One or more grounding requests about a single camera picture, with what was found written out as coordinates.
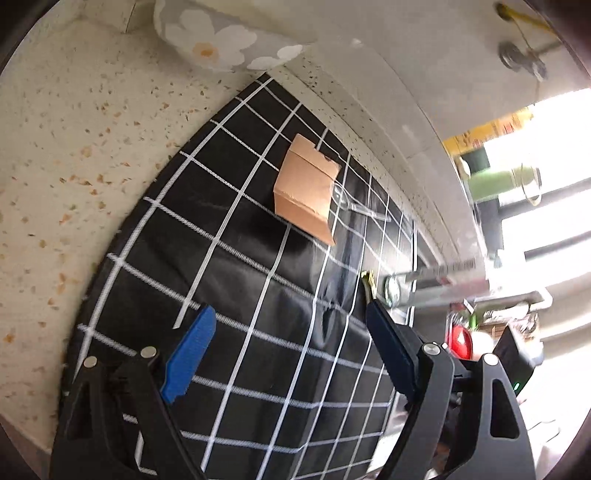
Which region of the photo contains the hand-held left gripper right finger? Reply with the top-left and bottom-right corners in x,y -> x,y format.
365,299 -> 536,480

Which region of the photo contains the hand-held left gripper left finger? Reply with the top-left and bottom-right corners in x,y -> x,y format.
51,305 -> 218,480

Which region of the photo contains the brown cardboard box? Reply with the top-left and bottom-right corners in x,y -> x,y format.
273,134 -> 341,247

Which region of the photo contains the clear glass bottle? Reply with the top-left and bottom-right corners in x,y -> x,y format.
381,256 -> 492,311

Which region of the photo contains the black white-grid mat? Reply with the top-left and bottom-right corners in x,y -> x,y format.
60,71 -> 419,480

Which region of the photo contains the window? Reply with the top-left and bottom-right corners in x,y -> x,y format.
462,85 -> 591,301

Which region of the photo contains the clear plastic spoon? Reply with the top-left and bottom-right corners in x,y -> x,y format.
332,182 -> 393,222

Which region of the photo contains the green thermos bottle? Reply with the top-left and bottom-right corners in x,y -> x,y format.
455,150 -> 543,206

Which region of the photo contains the yellow detergent bottle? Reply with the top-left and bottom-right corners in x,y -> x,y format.
442,106 -> 536,153

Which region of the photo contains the grey flower-print bowl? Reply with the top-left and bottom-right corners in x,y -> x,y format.
153,0 -> 319,73

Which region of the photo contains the flexible metal hose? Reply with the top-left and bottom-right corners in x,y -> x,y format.
499,41 -> 550,83

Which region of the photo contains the yellow gas hose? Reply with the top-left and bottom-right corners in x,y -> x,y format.
495,1 -> 561,35

